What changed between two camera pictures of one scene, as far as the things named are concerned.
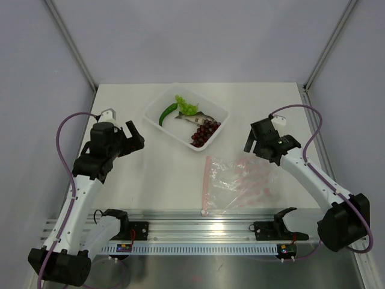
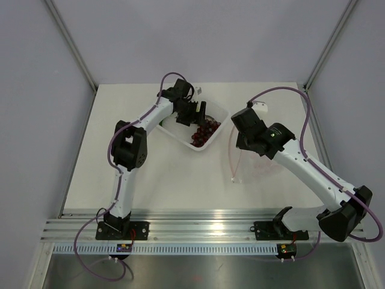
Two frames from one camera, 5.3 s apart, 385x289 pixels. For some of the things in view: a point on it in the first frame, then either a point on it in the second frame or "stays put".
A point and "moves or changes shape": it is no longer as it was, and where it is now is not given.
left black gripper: [132, 144] -> [195, 118]
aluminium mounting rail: [198, 227] stays put
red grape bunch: [203, 132] stays put
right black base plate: [275, 230] stays put
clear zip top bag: [236, 185] moves or changes shape
